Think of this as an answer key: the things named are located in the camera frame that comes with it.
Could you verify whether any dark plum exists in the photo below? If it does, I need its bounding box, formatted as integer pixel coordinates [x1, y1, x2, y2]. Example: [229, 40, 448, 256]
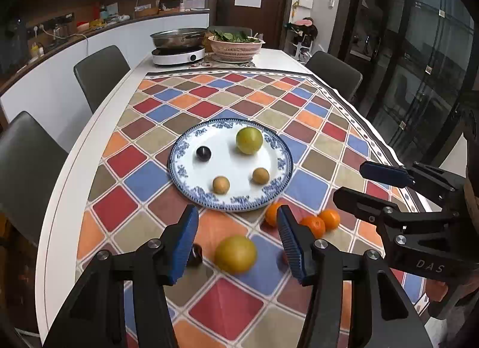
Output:
[187, 243, 203, 267]
[196, 146, 211, 162]

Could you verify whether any small orange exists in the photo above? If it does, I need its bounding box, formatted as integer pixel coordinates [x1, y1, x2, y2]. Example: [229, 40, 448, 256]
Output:
[265, 202, 283, 228]
[318, 208, 341, 231]

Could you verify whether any yellow pear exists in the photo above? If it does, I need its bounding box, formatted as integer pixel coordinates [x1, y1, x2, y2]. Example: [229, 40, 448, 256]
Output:
[214, 235, 257, 275]

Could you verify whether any small brown fruit front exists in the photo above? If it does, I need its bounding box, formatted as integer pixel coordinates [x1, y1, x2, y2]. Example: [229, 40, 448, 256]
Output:
[212, 176, 230, 195]

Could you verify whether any small brown fruit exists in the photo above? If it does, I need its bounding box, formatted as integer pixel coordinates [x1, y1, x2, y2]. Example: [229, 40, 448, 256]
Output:
[252, 167, 270, 185]
[212, 176, 230, 195]

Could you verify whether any green apple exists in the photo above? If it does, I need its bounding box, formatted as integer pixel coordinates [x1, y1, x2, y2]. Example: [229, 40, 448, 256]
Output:
[235, 127, 263, 155]

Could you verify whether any large orange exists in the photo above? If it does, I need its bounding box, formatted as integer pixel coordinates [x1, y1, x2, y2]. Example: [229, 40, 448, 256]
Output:
[278, 251, 289, 265]

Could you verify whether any white kitchen counter cabinet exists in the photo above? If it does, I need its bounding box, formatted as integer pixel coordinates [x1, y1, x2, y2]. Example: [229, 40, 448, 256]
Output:
[0, 10, 211, 154]

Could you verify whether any colourful checkered tablecloth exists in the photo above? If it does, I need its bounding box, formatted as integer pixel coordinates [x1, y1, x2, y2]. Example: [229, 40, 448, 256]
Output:
[75, 69, 423, 347]

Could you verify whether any blue white porcelain plate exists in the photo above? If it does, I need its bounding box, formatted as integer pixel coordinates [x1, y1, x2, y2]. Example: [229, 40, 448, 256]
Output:
[167, 118, 294, 213]

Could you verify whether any right grey chair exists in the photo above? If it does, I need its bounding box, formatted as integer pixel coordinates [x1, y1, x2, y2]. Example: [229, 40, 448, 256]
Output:
[305, 51, 363, 102]

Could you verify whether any grey chair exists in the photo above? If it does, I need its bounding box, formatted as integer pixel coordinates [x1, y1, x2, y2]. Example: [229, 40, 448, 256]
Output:
[305, 51, 363, 102]
[0, 111, 68, 245]
[73, 46, 130, 114]

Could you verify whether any glass sliding door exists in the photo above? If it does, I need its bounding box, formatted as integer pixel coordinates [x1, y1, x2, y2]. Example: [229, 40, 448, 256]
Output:
[329, 0, 478, 166]

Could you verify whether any pink black stroller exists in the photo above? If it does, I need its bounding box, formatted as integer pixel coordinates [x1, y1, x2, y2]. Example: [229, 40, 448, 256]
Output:
[284, 17, 318, 64]

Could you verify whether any near left grey chair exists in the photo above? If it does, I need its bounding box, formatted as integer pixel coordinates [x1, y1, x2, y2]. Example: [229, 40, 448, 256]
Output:
[0, 111, 68, 245]

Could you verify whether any far left grey chair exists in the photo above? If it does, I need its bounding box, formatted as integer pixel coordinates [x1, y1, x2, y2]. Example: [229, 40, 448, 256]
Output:
[73, 46, 130, 114]

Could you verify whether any white induction cooker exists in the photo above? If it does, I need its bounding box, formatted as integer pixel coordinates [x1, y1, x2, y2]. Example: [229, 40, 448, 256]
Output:
[152, 46, 205, 66]

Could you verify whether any pink basket of greens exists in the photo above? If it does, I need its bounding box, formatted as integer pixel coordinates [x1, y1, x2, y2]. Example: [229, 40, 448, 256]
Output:
[208, 30, 265, 63]

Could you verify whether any steel pan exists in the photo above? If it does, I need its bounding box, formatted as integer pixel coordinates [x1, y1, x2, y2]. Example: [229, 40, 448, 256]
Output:
[150, 28, 207, 49]

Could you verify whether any black water dispenser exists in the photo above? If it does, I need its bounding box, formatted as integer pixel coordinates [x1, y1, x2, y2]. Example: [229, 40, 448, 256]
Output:
[0, 19, 29, 75]

